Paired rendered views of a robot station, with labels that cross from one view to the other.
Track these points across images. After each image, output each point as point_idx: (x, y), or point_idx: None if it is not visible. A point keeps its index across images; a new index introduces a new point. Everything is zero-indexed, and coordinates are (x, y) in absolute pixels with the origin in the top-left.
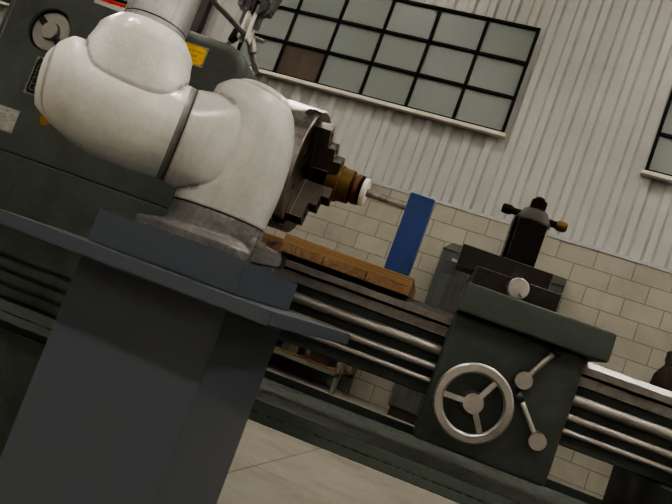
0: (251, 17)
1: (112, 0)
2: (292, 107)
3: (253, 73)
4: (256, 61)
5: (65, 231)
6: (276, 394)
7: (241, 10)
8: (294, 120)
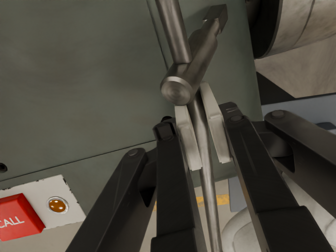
0: (191, 129)
1: (17, 238)
2: (330, 12)
3: (251, 86)
4: (219, 30)
5: (239, 187)
6: None
7: (134, 148)
8: (334, 31)
